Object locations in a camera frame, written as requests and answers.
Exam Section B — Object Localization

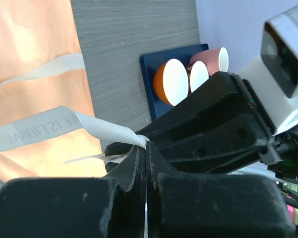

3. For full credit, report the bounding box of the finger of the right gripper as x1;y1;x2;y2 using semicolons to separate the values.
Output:
161;114;268;174
104;71;246;154

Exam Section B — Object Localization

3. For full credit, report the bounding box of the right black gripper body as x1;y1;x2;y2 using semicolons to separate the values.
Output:
233;74;298;184

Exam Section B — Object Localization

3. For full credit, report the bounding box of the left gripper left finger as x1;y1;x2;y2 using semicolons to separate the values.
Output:
0;147;146;238

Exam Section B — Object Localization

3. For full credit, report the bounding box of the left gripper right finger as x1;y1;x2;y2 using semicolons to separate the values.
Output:
146;142;296;238

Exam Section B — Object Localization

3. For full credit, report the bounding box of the cream ribbon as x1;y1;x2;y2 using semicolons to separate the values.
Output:
0;53;149;152

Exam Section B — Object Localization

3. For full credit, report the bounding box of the orange beige wrapping paper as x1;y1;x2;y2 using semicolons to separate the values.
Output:
0;0;106;182

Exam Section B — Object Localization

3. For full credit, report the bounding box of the right white bowl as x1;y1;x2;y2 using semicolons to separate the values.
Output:
186;61;209;95

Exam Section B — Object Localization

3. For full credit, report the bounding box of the white bowl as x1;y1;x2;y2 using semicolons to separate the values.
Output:
153;59;189;106
186;61;209;95

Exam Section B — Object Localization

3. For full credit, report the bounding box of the pink mug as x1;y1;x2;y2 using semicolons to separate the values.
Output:
189;47;229;76

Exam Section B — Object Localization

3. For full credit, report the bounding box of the left white bowl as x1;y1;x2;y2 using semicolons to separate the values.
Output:
153;59;189;106

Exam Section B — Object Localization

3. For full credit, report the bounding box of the dark blue mat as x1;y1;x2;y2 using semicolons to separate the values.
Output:
139;44;209;121

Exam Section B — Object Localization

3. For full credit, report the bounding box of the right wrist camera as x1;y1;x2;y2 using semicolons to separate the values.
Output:
238;5;298;135

